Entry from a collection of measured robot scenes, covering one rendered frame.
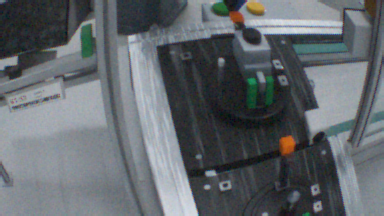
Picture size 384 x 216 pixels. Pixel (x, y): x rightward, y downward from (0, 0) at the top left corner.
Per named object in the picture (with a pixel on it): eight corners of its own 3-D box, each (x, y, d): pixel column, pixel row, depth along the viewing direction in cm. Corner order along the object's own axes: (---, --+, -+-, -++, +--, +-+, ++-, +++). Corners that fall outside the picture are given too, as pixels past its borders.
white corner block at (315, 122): (300, 126, 85) (303, 110, 81) (319, 120, 85) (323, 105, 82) (306, 148, 82) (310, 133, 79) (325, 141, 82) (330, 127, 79)
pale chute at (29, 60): (53, 73, 89) (55, 50, 88) (112, 65, 89) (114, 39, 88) (16, 81, 61) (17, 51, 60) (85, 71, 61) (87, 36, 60)
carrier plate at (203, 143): (158, 55, 95) (157, 46, 93) (287, 42, 97) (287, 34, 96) (187, 178, 79) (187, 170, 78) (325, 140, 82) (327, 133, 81)
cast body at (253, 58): (232, 51, 84) (231, 20, 79) (258, 49, 85) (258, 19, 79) (248, 94, 79) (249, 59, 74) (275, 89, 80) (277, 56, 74)
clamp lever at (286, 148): (275, 182, 73) (279, 138, 69) (287, 178, 73) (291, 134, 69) (280, 195, 69) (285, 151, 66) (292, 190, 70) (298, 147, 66)
